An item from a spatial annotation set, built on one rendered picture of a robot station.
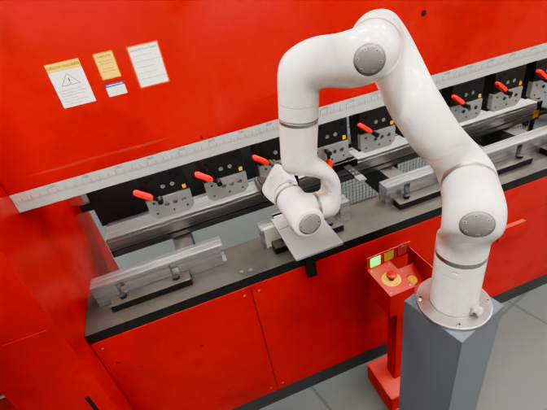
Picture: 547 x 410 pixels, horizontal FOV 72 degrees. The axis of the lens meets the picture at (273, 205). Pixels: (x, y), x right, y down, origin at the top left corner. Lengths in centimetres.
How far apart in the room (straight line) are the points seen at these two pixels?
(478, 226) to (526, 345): 165
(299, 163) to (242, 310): 83
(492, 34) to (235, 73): 97
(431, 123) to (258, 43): 62
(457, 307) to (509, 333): 138
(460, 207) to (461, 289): 28
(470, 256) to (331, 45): 57
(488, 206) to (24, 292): 117
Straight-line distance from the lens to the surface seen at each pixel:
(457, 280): 104
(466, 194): 84
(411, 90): 80
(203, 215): 171
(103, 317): 156
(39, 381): 154
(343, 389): 215
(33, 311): 132
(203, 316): 154
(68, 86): 120
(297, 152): 87
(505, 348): 240
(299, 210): 95
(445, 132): 83
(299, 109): 83
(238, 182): 135
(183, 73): 119
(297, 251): 133
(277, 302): 160
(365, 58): 69
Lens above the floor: 188
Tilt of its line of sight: 34 degrees down
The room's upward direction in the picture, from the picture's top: 11 degrees counter-clockwise
